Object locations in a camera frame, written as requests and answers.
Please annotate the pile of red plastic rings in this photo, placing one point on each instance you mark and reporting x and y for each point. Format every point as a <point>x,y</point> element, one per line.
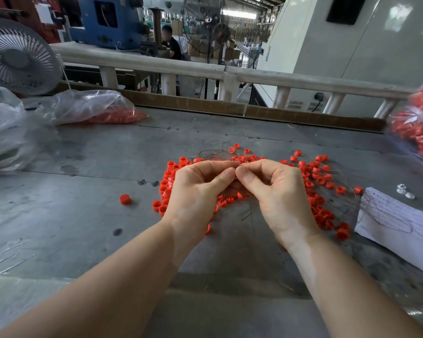
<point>324,183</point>

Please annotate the large grey machine cabinet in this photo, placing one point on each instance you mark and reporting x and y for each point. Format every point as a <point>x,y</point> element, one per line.
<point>391,47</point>

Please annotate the white paper sheet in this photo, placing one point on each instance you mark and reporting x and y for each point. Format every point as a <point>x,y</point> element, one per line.
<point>400,231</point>

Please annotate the person's right forearm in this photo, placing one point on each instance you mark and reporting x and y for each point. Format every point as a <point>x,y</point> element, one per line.
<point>359,288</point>

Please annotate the lone red ring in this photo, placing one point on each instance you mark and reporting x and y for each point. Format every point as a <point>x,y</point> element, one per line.
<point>125,199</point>

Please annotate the person's right hand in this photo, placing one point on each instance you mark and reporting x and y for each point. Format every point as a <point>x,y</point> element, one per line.
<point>282,197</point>

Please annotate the person's left hand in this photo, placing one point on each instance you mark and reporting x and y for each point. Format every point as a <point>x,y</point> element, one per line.
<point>194,200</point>

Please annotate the white desk fan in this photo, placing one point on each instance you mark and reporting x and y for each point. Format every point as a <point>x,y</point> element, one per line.
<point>19,57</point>

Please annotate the clear bag with red pieces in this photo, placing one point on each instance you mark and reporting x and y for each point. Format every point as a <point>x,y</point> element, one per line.
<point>88,107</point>

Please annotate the red industrial machine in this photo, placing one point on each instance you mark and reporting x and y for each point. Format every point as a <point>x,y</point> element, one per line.
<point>19,12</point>

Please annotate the brown wooden board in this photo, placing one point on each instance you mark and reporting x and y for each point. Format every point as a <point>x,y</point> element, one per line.
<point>206,105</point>

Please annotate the black pedestal fan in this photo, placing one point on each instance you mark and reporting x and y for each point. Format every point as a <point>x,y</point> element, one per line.
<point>221,35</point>

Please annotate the white metal railing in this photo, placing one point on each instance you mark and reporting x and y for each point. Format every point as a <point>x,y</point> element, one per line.
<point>170,64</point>

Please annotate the blue industrial machine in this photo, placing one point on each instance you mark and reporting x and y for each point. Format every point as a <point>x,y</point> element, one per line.
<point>120,28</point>

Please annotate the person's left forearm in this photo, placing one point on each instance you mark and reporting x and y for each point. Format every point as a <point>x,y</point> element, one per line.
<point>99,288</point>

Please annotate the small clear plastic piece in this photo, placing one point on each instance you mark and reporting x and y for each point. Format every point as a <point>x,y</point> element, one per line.
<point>401,188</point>
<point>409,195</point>

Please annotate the crumpled clear plastic bag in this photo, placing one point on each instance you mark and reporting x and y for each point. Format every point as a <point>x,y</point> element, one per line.
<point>1,130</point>

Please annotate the large clear bag red pieces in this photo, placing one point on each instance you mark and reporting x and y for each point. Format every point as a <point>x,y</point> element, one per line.
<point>421,123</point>

